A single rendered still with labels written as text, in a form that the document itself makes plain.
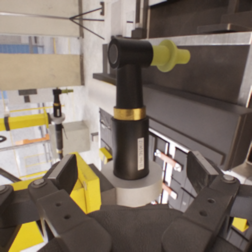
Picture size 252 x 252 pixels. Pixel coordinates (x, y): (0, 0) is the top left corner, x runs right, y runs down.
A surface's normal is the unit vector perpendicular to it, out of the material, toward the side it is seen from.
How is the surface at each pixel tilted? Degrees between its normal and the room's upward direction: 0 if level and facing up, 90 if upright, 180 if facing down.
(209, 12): 0
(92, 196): 90
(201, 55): 0
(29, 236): 90
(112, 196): 90
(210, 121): 0
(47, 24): 90
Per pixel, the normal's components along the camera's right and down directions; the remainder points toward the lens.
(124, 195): -0.20, 0.26
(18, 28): 0.49, 0.33
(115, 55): -0.87, 0.15
